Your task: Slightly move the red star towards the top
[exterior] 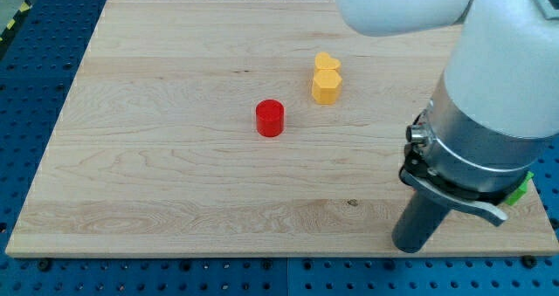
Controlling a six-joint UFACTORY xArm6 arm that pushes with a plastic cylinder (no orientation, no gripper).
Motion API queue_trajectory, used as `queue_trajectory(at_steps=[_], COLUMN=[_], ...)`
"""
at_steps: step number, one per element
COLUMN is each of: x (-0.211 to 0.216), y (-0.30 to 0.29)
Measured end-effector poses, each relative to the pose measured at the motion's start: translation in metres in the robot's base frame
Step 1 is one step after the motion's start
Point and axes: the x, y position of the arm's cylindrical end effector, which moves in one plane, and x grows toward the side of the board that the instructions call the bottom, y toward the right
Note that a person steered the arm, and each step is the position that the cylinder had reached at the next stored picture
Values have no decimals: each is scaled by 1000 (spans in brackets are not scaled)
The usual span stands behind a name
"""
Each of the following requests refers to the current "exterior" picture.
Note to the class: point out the yellow heart block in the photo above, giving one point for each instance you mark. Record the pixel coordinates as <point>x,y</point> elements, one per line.
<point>323,61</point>

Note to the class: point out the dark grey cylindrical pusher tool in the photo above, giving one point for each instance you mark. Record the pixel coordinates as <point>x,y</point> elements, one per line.
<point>417,224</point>

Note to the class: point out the red cylinder block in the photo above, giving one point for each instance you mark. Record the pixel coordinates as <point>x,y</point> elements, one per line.
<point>270,117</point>

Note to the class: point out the light wooden board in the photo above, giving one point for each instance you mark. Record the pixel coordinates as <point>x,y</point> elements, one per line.
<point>156,153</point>

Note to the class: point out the green block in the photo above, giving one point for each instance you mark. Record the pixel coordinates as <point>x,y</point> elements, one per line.
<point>522,189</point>

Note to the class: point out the yellow hexagon block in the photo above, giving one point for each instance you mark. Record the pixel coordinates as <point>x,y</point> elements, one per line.
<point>326,87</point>

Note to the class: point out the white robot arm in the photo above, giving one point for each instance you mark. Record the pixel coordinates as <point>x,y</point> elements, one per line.
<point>494,109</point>

